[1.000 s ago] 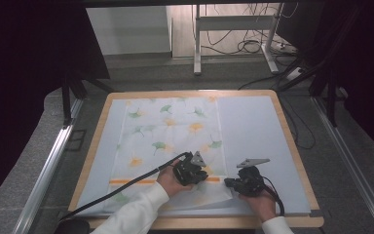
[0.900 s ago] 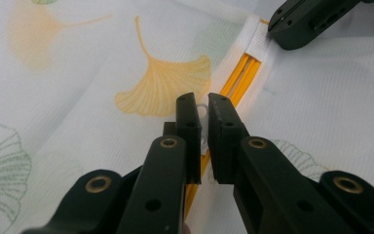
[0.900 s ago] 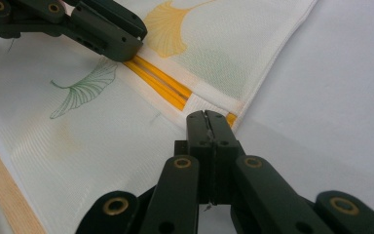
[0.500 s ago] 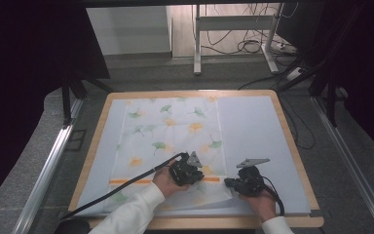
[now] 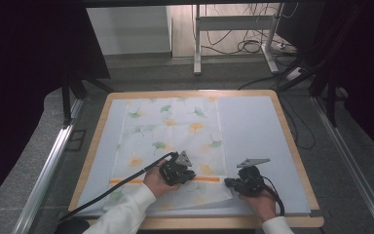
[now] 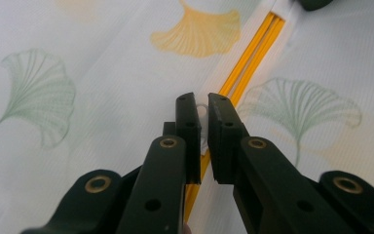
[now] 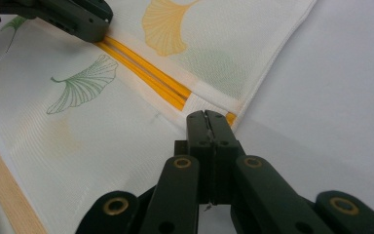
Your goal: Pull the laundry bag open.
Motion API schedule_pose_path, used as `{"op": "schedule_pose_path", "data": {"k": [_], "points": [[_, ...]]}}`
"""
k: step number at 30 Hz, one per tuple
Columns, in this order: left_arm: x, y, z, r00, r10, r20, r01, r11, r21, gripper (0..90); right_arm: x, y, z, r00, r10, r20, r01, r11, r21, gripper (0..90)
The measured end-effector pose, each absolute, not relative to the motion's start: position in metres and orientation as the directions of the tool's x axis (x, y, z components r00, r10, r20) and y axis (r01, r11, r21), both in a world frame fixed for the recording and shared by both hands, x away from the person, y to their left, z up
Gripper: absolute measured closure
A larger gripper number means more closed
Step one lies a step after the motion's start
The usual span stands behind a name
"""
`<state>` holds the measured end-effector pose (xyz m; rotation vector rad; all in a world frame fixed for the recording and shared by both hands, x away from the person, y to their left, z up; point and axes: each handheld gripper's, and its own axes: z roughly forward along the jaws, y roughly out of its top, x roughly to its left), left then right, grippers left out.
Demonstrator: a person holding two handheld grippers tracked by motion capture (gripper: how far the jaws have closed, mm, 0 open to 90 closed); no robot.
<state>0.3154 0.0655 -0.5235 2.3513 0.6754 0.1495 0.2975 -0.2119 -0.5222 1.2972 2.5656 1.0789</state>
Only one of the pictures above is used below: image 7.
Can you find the white floral patterned cloth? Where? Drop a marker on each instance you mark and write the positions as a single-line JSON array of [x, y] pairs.
[[110, 130]]

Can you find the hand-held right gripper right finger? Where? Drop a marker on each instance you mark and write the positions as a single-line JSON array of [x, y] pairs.
[[224, 146]]

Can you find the white table mat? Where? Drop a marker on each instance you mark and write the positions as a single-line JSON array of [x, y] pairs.
[[321, 113]]

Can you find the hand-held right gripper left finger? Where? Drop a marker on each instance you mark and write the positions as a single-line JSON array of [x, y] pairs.
[[199, 146]]

